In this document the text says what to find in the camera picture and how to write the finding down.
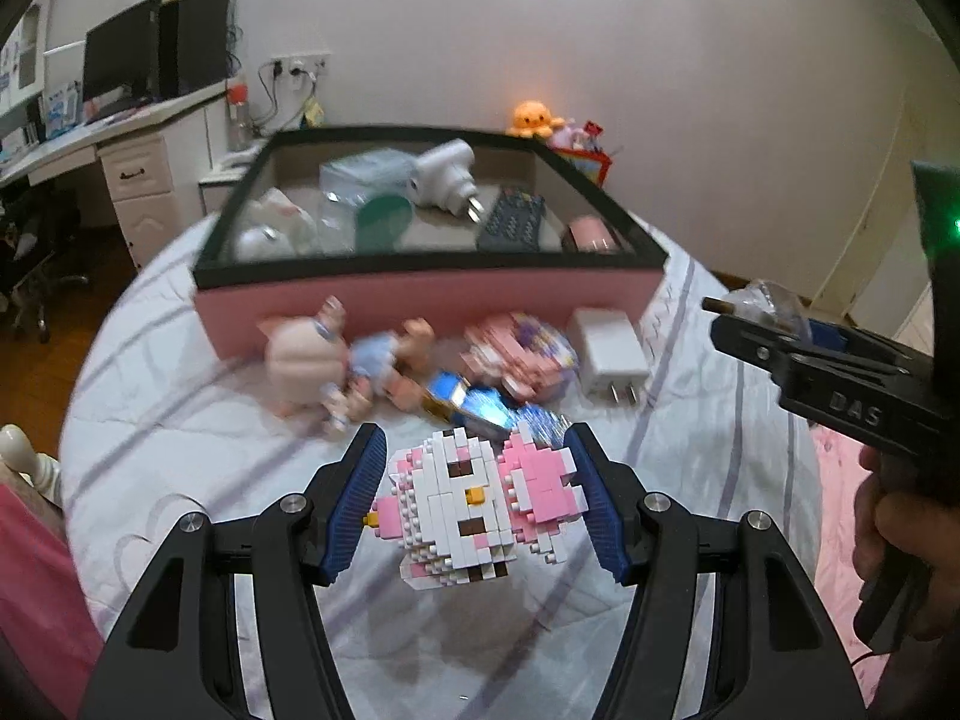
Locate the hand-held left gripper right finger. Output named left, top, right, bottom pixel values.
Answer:
left=564, top=422, right=871, bottom=720

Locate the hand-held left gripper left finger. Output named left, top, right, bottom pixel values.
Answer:
left=79, top=422, right=389, bottom=720

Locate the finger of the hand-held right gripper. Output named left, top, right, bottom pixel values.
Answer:
left=701, top=298, right=796, bottom=398
left=806, top=319, right=931, bottom=374

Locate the clear glass bottle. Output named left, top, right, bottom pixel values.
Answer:
left=731, top=279, right=811, bottom=342

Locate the white pink brick figure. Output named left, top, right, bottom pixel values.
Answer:
left=365, top=426, right=590, bottom=593

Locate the small pink cylinder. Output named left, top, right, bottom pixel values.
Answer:
left=562, top=215, right=623, bottom=256

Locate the pink cardboard box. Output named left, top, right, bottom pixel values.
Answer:
left=191, top=124, right=670, bottom=361

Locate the black remote control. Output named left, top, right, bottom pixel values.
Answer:
left=476, top=187, right=548, bottom=252

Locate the white pig figure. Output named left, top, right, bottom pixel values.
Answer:
left=232, top=189, right=316, bottom=260

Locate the clear plastic container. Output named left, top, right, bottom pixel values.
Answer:
left=311, top=191, right=361, bottom=254

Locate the teal heart-shaped case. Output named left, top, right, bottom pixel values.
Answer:
left=354, top=193, right=415, bottom=250

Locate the clear plastic packet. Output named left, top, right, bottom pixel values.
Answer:
left=319, top=150, right=417, bottom=203

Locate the white round plug adapter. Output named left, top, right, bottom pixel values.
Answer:
left=405, top=139, right=485, bottom=224

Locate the person's right hand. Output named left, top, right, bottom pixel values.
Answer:
left=853, top=444, right=932, bottom=587

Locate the white flat charger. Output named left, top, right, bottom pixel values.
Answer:
left=566, top=306, right=650, bottom=407

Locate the pig doll in blue dress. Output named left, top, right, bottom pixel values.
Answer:
left=259, top=298, right=440, bottom=440

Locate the shiny blue gold packet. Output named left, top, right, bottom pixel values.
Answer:
left=420, top=371, right=571, bottom=443

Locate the pink purple brick toy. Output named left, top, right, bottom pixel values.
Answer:
left=461, top=311, right=580, bottom=402

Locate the red toy box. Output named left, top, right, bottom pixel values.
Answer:
left=559, top=148, right=622, bottom=188

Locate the pink plush toy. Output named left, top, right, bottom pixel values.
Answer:
left=551, top=120, right=605, bottom=155

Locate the orange octopus plush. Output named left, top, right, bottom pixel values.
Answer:
left=508, top=100, right=565, bottom=138

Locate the pink blanket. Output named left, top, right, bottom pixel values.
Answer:
left=0, top=484, right=106, bottom=720

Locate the white low side cabinet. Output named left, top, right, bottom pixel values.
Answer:
left=199, top=139, right=263, bottom=218

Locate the white desk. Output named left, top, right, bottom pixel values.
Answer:
left=0, top=79, right=230, bottom=271

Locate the black office chair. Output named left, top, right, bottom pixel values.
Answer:
left=0, top=191, right=91, bottom=346

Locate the bottle with red cap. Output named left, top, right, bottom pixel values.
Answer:
left=225, top=75, right=252, bottom=152

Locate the black computer tower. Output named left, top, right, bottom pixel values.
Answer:
left=156, top=0, right=230, bottom=100

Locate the blue white box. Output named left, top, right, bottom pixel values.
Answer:
left=41, top=82, right=82, bottom=140

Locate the black monitor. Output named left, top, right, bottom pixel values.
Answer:
left=81, top=0, right=162, bottom=115

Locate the white glass-door cabinet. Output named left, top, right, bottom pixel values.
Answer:
left=0, top=0, right=50, bottom=102

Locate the white bed frame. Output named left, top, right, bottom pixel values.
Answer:
left=0, top=424, right=65, bottom=518

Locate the white wall power outlet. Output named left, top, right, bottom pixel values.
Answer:
left=270, top=51, right=332, bottom=80

